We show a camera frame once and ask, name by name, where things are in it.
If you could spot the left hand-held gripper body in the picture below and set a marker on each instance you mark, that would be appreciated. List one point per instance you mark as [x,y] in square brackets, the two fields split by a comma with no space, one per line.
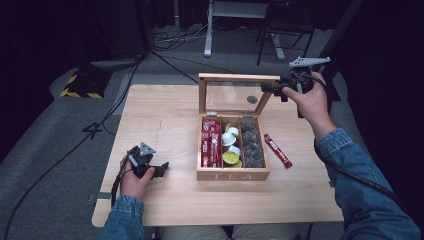
[140,161]

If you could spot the wooden tea box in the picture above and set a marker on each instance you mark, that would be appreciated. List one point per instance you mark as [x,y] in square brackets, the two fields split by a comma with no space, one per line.
[233,175]

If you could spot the red stick packet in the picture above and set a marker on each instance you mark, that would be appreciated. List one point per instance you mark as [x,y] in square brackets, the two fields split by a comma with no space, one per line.
[277,150]

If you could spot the white capsule cup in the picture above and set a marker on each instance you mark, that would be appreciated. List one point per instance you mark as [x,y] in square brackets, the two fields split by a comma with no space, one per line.
[228,139]
[235,150]
[234,131]

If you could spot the stack of red sachets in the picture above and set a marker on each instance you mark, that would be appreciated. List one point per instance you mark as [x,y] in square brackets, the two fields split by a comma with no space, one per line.
[211,146]

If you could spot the black stand with striped base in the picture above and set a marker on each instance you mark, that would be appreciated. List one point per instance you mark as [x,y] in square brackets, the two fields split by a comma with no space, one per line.
[335,91]
[85,85]

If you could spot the black metal chair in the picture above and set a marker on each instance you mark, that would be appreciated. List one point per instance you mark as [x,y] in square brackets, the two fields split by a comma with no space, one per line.
[286,28]

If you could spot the pile of dark tea packets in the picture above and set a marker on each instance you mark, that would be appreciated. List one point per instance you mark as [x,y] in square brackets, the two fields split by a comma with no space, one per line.
[252,146]

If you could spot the yellow lid capsule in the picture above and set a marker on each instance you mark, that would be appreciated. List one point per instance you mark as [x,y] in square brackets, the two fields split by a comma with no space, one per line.
[238,164]
[230,157]
[228,126]

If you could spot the grey metal table bracket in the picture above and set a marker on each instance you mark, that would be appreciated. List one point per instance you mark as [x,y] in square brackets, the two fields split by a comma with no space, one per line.
[101,196]

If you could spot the white desk frame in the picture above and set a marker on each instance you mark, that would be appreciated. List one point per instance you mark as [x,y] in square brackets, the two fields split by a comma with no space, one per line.
[208,36]

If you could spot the person's left hand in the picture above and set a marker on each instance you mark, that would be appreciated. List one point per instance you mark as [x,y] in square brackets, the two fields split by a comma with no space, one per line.
[133,185]

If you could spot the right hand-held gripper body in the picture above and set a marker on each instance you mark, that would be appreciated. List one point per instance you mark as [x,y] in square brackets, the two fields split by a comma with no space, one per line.
[301,78]

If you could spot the person's right hand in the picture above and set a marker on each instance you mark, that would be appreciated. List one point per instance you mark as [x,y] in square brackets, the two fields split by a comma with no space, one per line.
[313,106]

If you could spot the person's beige trousers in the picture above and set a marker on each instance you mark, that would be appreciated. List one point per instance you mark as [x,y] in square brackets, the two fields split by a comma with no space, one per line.
[193,233]

